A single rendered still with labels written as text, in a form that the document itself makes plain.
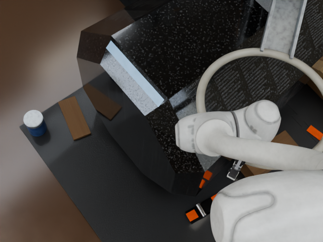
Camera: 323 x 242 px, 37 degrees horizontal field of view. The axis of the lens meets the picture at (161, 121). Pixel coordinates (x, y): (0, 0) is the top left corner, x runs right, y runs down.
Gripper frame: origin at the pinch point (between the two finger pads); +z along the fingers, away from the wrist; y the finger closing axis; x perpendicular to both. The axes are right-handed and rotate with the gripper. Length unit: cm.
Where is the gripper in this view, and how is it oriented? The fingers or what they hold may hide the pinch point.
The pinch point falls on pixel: (235, 168)
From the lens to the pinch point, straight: 167.5
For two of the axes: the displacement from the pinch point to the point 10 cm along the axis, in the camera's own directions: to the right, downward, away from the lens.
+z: -0.7, 4.6, 8.8
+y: 4.9, -7.6, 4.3
